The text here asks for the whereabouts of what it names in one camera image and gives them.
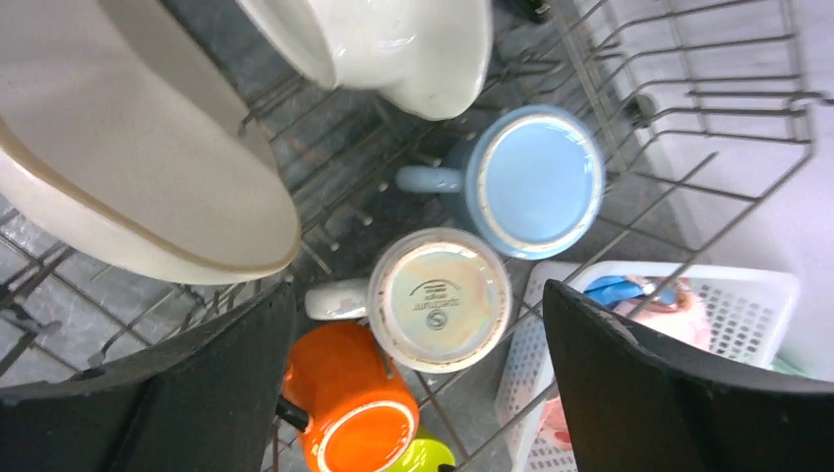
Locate metal wire dish rack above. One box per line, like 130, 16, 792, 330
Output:
1, 1, 833, 471

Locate blue cloth in basket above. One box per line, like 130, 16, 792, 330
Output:
584, 275, 660, 308

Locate light blue cup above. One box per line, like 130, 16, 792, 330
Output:
394, 104, 606, 261

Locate white floral mug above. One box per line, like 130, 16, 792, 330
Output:
304, 227, 512, 374

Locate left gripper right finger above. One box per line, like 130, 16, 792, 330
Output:
543, 279, 833, 471

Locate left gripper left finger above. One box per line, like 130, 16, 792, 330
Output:
1, 283, 296, 471

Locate cream plate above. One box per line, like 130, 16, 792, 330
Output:
1, 1, 301, 285

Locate white plastic basket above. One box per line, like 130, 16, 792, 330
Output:
495, 261, 800, 471

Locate yellow-green bowl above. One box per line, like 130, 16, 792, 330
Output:
387, 426, 456, 472

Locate orange mug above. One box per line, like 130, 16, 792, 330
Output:
275, 322, 420, 471

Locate white deep plate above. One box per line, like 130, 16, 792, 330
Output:
238, 0, 494, 121

